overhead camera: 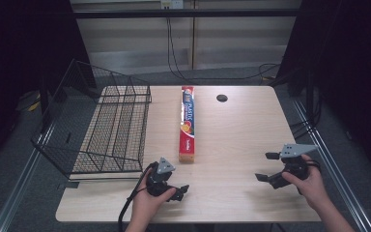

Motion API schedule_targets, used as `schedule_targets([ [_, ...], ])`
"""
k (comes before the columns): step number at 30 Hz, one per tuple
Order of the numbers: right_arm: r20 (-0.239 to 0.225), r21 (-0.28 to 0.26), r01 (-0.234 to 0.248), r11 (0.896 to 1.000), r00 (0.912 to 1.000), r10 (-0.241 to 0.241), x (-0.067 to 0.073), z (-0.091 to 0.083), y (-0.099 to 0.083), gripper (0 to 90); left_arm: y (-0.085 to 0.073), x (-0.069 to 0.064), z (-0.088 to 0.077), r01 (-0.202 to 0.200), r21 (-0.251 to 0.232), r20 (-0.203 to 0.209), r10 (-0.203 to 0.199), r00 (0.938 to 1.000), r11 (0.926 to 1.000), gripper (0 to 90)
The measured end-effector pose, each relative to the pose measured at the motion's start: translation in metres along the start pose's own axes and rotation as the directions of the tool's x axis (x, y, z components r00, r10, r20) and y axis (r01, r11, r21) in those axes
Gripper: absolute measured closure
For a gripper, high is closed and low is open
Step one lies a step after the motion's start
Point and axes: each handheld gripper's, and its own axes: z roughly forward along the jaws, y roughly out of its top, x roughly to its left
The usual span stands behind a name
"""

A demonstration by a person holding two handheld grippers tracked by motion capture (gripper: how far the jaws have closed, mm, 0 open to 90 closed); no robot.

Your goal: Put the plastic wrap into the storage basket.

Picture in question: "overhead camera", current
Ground yellow object on floor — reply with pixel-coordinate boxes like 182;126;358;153
18;90;43;113

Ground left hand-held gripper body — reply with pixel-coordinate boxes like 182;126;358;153
145;157;177;198

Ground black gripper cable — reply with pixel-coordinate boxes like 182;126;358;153
118;161;158;232

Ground dark curtain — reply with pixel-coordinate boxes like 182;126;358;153
0;0;97;173
274;0;371;182

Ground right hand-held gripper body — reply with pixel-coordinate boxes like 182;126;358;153
270;143;319;190

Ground person's left hand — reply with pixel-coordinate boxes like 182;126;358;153
130;173;177;227

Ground black wire basket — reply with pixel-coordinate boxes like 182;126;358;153
31;58;153;181

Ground white wall power outlet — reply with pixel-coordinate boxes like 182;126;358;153
160;0;185;10

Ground long red plastic wrap box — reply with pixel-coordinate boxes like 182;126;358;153
178;85;196;163

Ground person's right hand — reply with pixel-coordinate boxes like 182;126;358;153
281;154;328;211

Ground black horizontal frame bar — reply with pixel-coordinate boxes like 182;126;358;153
72;8;300;19

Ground black hanging cables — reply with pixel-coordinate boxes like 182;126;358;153
165;17;282;82

